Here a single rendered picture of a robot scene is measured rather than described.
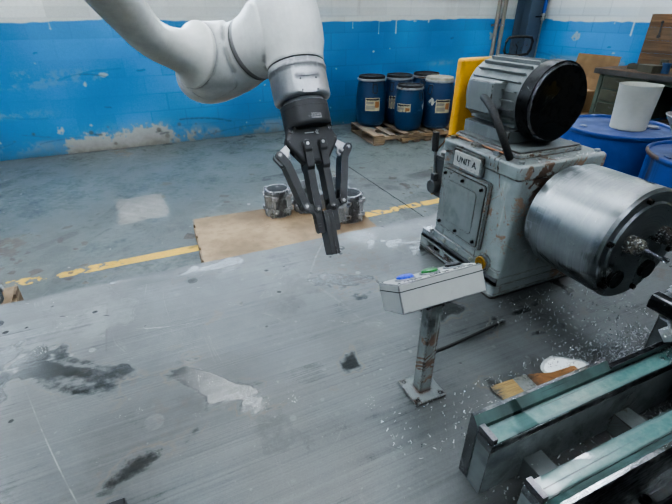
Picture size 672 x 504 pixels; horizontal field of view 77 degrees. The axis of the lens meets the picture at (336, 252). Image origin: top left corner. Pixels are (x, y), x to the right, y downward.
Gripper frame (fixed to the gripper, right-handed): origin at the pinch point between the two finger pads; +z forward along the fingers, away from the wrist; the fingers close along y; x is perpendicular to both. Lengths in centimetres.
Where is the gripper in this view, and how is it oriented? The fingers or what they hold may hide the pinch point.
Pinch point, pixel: (329, 232)
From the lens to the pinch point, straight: 67.6
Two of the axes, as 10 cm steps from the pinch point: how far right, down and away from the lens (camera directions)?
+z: 2.0, 9.8, 0.5
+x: -3.5, 0.2, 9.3
